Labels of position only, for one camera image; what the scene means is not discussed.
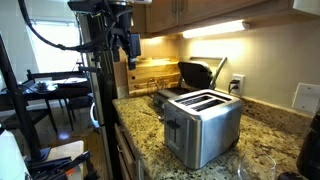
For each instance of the wooden upper cabinets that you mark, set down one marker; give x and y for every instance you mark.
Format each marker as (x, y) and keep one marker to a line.
(163, 17)

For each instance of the white wall power outlet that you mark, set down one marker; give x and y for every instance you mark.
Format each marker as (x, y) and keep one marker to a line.
(240, 84)

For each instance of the black tripod pole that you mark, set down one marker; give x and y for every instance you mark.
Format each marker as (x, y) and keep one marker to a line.
(37, 154)

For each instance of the wooden cutting board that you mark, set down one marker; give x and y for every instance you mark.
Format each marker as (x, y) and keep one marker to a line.
(152, 75)

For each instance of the black panini press grill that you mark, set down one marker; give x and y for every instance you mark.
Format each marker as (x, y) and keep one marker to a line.
(194, 75)

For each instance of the clear glass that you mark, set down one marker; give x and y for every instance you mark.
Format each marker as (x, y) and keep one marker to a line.
(256, 167)

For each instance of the under-cabinet light bar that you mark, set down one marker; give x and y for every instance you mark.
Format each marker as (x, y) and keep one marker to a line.
(227, 27)

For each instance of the wooden lower cabinet drawers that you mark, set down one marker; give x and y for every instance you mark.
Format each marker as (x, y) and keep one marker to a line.
(130, 164)

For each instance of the black robot stand column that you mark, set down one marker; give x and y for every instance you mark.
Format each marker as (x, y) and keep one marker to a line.
(104, 91)

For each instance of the stainless steel two-slot toaster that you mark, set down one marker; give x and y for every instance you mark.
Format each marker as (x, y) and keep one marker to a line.
(209, 126)

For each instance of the black tripod legs bundle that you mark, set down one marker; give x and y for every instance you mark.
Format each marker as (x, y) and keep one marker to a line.
(58, 169)

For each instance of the black toaster lever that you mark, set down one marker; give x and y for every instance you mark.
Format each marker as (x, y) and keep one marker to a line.
(172, 124)

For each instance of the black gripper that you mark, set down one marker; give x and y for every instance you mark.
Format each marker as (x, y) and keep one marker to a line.
(134, 50)

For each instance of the black appliance at right edge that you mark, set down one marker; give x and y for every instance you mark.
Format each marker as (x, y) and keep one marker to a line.
(308, 162)

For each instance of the dark dining table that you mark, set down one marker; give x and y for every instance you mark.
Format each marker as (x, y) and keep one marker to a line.
(74, 91)

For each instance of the white blank wall plate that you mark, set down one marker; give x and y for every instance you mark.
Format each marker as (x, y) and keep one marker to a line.
(307, 97)

